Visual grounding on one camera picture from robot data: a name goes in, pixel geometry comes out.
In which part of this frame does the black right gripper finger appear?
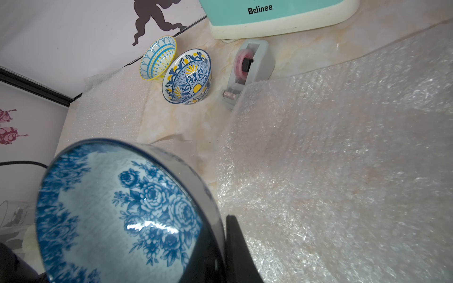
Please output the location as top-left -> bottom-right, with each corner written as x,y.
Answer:
225,215 -> 264,283

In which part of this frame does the blue floral ceramic bowl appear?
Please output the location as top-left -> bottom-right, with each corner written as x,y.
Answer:
35,139 -> 226,283

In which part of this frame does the right bubble wrap sheet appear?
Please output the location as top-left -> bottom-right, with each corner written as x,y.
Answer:
217,22 -> 453,283

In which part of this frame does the bubble wrap sheet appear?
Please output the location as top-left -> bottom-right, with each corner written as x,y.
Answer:
56,62 -> 151,153
217,22 -> 453,283

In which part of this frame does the far bubble wrap sheet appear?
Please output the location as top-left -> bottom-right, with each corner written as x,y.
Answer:
56,62 -> 151,153

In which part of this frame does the blue yellow patterned bowl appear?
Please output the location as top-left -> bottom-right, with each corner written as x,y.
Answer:
162,48 -> 212,105

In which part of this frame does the grey tape dispenser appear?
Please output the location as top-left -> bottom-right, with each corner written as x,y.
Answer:
222,39 -> 276,109

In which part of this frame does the yellow dotted ceramic bowl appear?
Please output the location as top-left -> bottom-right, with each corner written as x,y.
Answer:
139,35 -> 177,81

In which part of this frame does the mint green toaster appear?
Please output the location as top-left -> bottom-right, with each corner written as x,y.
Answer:
199,0 -> 360,40

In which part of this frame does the black corner frame post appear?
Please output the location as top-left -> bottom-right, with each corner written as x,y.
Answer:
1,67 -> 83,107

